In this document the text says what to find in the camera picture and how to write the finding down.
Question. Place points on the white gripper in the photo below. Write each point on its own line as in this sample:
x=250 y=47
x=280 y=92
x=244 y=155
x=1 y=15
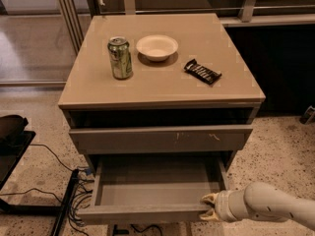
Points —
x=221 y=205

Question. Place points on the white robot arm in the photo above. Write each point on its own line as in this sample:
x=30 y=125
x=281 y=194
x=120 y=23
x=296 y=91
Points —
x=259 y=201

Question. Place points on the grey drawer cabinet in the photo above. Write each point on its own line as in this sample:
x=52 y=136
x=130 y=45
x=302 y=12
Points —
x=160 y=94

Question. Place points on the metal railing frame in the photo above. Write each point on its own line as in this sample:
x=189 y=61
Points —
x=233 y=13

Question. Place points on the grey top drawer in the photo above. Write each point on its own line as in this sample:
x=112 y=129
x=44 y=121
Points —
x=160 y=139

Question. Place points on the green soda can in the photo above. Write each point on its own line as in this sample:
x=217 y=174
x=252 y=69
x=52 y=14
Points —
x=120 y=57

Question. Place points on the grey drawer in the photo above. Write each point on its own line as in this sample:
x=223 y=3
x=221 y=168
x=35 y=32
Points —
x=153 y=188
x=160 y=139

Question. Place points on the white bowl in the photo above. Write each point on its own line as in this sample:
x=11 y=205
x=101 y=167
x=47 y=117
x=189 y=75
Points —
x=157 y=47

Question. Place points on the black snack bar wrapper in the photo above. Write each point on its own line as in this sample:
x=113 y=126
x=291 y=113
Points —
x=201 y=73

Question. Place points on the dark object on floor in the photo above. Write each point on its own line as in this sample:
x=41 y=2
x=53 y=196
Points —
x=307 y=115

